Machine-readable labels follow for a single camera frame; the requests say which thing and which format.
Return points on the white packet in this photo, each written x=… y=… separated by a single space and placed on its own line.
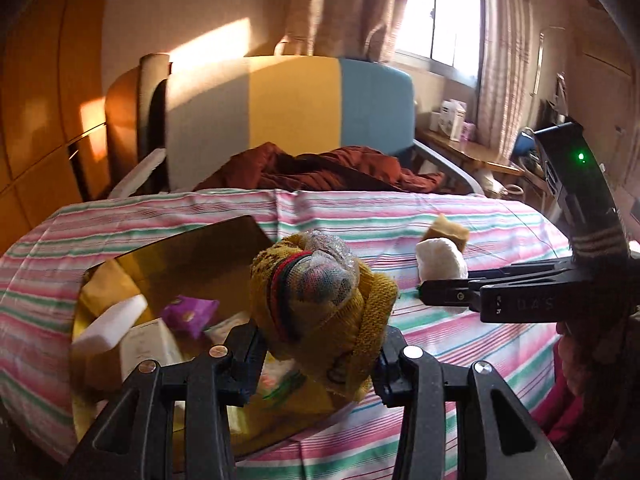
x=225 y=327

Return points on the pink box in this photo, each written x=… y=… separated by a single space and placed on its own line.
x=470 y=131

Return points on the grey yellow blue headboard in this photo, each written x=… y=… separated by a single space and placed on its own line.
x=300 y=110

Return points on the green printed packet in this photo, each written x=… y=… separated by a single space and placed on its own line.
x=287 y=387

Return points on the gold tray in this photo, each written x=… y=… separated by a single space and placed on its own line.
x=200 y=260

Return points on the yellow knitted sock bundle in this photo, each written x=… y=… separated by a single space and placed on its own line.
x=310 y=280

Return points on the striped bed sheet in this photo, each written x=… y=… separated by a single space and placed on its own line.
x=450 y=360

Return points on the window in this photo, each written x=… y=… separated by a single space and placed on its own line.
x=440 y=10

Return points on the purple packet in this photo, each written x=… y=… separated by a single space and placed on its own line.
x=190 y=312

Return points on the grey bed rail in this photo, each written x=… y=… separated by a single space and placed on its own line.
x=450 y=167

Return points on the white carton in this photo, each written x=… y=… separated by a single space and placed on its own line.
x=452 y=119

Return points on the red-brown blanket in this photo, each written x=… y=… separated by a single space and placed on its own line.
x=325 y=167

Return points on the beige curtain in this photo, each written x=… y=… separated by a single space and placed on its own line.
x=505 y=60
x=345 y=5

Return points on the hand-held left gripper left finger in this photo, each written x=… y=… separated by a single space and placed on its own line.
x=247 y=360

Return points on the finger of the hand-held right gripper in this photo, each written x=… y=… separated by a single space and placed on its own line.
x=525 y=271
x=500 y=302

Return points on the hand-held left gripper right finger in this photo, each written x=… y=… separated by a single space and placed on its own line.
x=387 y=375

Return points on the wooden bedside table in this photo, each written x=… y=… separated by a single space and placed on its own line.
x=470 y=152

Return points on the white bed rail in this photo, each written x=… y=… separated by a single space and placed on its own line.
x=137 y=175

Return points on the white box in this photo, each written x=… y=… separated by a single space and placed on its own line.
x=150 y=345

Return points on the wooden wardrobe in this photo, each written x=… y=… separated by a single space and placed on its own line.
x=45 y=110

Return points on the person's dark patterned clothing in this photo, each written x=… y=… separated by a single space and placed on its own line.
x=595 y=375

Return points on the curved wooden board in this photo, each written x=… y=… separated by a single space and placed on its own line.
x=122 y=125

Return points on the blue container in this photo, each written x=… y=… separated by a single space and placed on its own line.
x=525 y=142

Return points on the white foam block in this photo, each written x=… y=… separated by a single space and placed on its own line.
x=107 y=327

